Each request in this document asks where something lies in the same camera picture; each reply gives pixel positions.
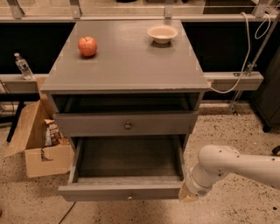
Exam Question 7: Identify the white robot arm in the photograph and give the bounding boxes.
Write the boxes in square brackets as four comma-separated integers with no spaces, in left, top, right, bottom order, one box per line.
[178,145,280,202]

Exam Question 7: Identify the grey top drawer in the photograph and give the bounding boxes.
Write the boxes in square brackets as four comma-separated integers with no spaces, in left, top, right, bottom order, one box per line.
[53,112,198,137]

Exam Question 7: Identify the white cable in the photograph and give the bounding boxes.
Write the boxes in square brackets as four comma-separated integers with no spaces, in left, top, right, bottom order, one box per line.
[208,11,272,95]

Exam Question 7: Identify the dark grey cabinet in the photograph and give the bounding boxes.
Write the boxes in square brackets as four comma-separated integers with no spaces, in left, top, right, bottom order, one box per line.
[252,47,280,132]

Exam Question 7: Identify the brown snack bag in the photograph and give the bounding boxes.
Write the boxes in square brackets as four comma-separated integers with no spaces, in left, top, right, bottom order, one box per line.
[45,119,62,147]

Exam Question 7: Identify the black table leg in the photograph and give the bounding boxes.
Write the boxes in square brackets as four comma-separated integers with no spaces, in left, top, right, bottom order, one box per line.
[0,93,39,143]

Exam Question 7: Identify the grey wooden drawer cabinet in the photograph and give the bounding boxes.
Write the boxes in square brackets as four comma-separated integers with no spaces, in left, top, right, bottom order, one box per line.
[40,19,212,152]

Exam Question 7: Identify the metal pole stand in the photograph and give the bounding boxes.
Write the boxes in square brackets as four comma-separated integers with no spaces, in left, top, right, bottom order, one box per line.
[229,12,280,116]

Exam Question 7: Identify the clear plastic water bottle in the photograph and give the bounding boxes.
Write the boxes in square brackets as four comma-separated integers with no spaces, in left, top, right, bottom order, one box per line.
[14,52,33,80]

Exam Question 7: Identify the grey drawer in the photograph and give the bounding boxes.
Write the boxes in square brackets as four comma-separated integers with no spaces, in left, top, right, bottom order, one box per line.
[59,135,184,201]
[53,112,198,137]

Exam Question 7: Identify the white bowl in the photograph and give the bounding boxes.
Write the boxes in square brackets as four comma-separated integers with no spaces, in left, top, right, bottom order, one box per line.
[147,24,179,44]

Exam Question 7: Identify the red apple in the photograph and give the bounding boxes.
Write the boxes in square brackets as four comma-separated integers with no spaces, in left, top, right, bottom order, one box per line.
[78,36,97,57]

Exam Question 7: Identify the open cardboard box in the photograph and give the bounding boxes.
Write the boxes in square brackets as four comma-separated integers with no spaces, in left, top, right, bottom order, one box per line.
[4,92,74,178]

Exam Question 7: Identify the black floor cable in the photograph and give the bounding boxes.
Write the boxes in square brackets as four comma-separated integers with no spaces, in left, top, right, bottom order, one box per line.
[57,201,77,224]

